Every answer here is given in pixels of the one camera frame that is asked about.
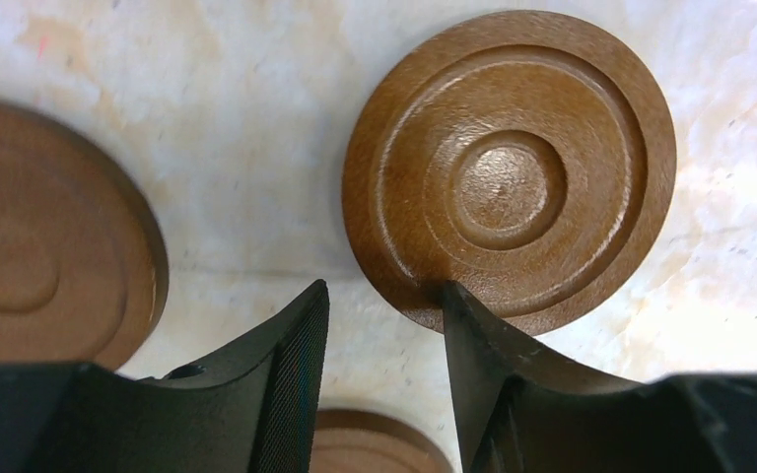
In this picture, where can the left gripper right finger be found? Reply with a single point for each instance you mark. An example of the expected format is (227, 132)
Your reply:
(520, 406)

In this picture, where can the dark wooden coaster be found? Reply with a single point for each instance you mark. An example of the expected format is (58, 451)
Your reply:
(84, 273)
(349, 440)
(529, 156)

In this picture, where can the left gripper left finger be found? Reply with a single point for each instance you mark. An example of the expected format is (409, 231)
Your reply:
(248, 406)

